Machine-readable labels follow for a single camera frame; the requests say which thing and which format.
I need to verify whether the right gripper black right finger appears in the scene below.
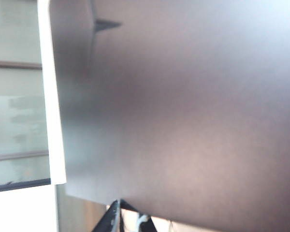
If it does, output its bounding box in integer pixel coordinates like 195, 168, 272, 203
120, 199, 158, 232

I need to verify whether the black Lenovo laptop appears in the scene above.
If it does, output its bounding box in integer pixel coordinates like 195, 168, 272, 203
49, 0, 290, 232

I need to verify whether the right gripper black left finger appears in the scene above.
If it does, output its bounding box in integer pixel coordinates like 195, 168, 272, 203
93, 200, 122, 232

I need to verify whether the white window post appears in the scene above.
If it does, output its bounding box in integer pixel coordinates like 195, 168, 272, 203
37, 0, 68, 186

